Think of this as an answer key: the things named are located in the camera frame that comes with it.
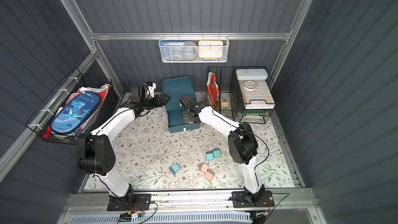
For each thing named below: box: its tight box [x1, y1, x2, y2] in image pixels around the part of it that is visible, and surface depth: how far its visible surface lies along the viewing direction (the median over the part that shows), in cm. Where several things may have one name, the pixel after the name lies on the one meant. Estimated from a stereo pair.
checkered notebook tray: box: [238, 79, 276, 110], surface depth 93 cm
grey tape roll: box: [181, 40, 198, 61], surface depth 89 cm
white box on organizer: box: [235, 68, 269, 81], surface depth 101 cm
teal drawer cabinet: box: [162, 75, 201, 134], surface depth 93 cm
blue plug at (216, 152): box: [212, 148, 221, 158], surface depth 90 cm
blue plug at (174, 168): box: [169, 162, 181, 174], surface depth 84 cm
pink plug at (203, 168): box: [199, 162, 209, 174], surface depth 84 cm
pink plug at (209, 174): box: [204, 169, 215, 181], surface depth 82 cm
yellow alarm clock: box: [197, 39, 224, 61], surface depth 90 cm
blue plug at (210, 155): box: [205, 150, 215, 161], surface depth 89 cm
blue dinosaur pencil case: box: [50, 90, 102, 135], surface depth 67 cm
